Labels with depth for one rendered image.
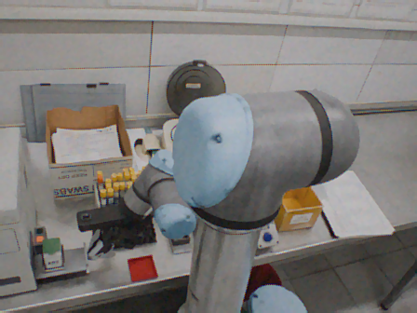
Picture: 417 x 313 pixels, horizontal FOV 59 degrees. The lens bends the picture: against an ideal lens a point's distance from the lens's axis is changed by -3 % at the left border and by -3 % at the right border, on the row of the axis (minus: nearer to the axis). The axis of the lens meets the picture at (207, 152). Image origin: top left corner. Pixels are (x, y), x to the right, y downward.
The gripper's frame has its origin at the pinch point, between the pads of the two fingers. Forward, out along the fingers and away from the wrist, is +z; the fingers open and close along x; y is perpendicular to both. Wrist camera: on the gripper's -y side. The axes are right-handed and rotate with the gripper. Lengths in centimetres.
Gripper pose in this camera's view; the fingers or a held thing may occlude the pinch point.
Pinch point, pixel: (87, 254)
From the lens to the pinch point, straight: 102.0
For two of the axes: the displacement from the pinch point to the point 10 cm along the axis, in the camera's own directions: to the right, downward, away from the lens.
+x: -3.3, -6.3, 7.0
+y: 7.3, 3.0, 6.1
